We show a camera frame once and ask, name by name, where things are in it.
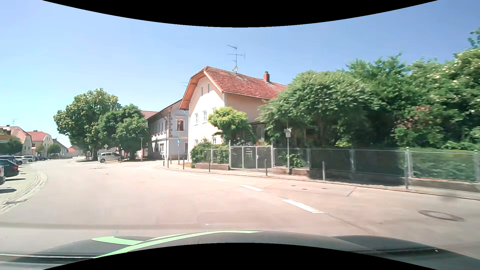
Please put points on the road markings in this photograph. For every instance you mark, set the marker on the road markings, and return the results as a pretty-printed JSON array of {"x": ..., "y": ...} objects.
[{"x": 302, "y": 206}]

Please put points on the green hedge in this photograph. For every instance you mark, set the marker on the green hedge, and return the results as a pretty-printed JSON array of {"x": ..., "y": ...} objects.
[{"x": 442, "y": 165}]

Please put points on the small green tree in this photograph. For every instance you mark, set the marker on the small green tree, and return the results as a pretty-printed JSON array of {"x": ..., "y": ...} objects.
[{"x": 229, "y": 122}]

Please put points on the white and grey building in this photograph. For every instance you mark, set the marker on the white and grey building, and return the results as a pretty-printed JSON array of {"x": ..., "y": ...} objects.
[{"x": 168, "y": 131}]

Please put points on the cream house with red roof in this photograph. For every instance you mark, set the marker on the cream house with red roof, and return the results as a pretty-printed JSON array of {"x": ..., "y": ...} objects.
[{"x": 217, "y": 101}]

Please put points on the grey asphalt road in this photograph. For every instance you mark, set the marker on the grey asphalt road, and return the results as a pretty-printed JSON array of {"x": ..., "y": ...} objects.
[{"x": 150, "y": 198}]

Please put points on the lamp post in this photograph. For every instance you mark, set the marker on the lamp post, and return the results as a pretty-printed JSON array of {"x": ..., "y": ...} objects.
[{"x": 141, "y": 148}]

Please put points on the car's own bonnet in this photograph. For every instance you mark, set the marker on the car's own bonnet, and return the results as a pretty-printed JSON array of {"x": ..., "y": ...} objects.
[{"x": 225, "y": 240}]

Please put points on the diamond road sign on post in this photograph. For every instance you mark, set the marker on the diamond road sign on post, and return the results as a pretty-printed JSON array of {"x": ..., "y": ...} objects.
[{"x": 105, "y": 152}]

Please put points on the metal mesh fence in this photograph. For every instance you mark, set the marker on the metal mesh fence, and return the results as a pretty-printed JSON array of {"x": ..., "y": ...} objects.
[{"x": 375, "y": 162}]

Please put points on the blue road sign on post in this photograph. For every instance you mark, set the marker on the blue road sign on post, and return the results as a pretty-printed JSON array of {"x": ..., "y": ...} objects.
[{"x": 178, "y": 148}]

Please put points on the silver parked car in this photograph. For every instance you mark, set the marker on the silver parked car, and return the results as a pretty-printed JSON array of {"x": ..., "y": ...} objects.
[{"x": 109, "y": 157}]

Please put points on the cobbled parking strip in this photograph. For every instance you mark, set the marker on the cobbled parking strip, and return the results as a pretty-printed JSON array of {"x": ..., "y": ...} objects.
[{"x": 18, "y": 189}]

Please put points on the row of dense green trees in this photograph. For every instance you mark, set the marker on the row of dense green trees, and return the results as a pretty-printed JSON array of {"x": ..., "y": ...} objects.
[{"x": 375, "y": 105}]

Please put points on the large green tree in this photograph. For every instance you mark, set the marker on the large green tree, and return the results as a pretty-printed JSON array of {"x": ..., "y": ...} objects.
[{"x": 97, "y": 116}]

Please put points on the grey paved pavement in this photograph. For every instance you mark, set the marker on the grey paved pavement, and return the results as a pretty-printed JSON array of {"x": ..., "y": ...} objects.
[{"x": 337, "y": 182}]

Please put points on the green bush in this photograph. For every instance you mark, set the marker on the green bush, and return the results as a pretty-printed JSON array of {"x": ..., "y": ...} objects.
[{"x": 204, "y": 152}]

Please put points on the row of houses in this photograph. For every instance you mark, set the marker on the row of houses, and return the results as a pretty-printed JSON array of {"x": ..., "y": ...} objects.
[{"x": 33, "y": 140}]

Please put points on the row of grey bollards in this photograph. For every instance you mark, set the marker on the row of grey bollards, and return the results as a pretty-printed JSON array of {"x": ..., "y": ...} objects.
[{"x": 225, "y": 167}]

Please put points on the row of parked cars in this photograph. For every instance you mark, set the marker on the row of parked cars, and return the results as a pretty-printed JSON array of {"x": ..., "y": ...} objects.
[{"x": 9, "y": 165}]

